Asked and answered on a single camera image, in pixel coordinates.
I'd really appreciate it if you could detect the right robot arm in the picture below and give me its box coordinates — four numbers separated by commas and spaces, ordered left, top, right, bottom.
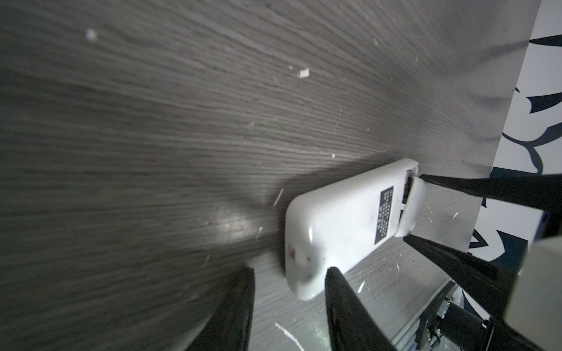
397, 174, 561, 350

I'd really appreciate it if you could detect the white battery cover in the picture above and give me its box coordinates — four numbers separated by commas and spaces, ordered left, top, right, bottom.
395, 176, 427, 238

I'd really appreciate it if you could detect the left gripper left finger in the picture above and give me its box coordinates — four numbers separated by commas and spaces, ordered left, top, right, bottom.
187, 267, 256, 350

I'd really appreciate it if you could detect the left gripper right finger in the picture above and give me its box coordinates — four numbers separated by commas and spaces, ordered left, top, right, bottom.
325, 267, 395, 350

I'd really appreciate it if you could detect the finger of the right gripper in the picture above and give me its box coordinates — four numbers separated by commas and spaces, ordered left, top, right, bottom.
403, 235, 518, 316
420, 174, 561, 212

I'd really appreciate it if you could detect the white plastic strip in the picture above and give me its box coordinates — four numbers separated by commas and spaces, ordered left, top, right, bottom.
275, 323, 304, 351

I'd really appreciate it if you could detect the white red remote control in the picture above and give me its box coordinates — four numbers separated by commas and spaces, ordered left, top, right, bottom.
285, 159, 419, 301

